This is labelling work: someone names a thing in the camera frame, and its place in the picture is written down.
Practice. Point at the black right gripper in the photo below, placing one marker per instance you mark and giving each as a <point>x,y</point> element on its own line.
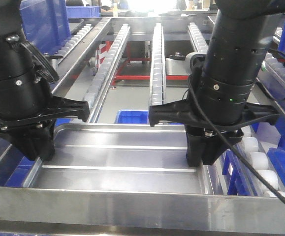
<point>204,149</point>

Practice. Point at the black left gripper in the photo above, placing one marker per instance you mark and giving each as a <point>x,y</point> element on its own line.
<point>34,136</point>

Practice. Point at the silver metal tray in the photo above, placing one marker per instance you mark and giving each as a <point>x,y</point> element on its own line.
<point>120,158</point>

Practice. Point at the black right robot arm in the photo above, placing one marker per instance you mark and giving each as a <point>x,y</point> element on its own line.
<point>221,81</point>

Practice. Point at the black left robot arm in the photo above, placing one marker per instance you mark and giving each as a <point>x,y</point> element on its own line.
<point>28,109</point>

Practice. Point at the steel shelf front beam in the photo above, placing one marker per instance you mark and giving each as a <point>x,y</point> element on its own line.
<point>65,212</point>

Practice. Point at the large blue crate stack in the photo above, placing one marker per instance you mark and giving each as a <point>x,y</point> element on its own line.
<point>45,24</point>

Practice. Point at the blue plastic bin below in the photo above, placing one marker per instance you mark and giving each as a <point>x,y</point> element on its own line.
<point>131,117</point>

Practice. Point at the blue bin on table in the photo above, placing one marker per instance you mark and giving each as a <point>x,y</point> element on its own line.
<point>83,11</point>

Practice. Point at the white roller conveyor rail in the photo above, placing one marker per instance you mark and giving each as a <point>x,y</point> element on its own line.
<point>196,38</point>
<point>157,95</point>
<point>98,90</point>

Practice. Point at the red steel frame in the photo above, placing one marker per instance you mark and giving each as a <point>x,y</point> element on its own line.
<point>131,68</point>

